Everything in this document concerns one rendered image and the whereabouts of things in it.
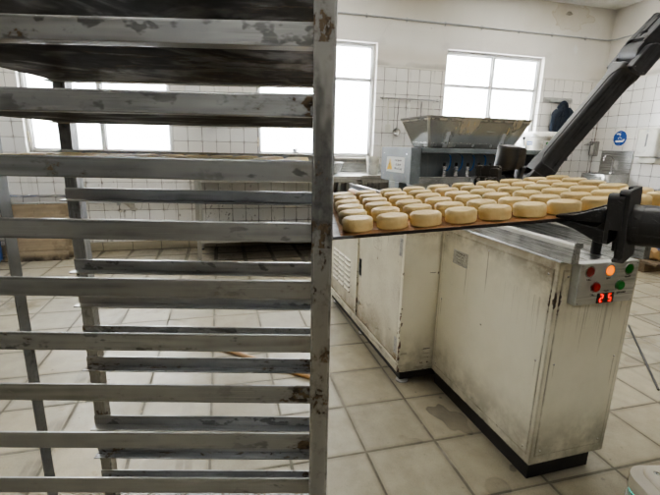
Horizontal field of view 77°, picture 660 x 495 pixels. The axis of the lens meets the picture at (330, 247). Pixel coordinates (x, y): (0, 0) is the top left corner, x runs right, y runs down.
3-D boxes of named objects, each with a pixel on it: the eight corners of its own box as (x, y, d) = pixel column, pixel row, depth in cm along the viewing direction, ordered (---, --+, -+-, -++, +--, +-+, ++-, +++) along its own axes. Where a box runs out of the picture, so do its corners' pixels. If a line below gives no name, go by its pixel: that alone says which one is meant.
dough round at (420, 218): (424, 229, 64) (424, 216, 64) (404, 224, 69) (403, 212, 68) (448, 224, 67) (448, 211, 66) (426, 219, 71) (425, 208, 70)
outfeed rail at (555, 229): (390, 192, 322) (390, 183, 320) (393, 192, 323) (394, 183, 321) (643, 259, 135) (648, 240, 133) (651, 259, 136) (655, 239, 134)
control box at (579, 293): (565, 302, 135) (572, 261, 132) (622, 297, 142) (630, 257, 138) (575, 306, 132) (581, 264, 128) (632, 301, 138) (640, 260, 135)
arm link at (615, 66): (670, 51, 95) (639, 54, 105) (652, 36, 94) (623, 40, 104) (537, 203, 109) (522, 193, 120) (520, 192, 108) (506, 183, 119)
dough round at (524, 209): (513, 218, 67) (513, 206, 67) (512, 212, 72) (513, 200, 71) (547, 218, 65) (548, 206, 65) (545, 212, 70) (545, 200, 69)
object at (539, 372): (428, 382, 215) (443, 210, 194) (485, 373, 225) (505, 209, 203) (524, 486, 150) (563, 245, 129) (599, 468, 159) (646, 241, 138)
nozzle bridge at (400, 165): (378, 212, 220) (381, 146, 212) (494, 209, 240) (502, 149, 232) (406, 224, 189) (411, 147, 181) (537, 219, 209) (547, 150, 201)
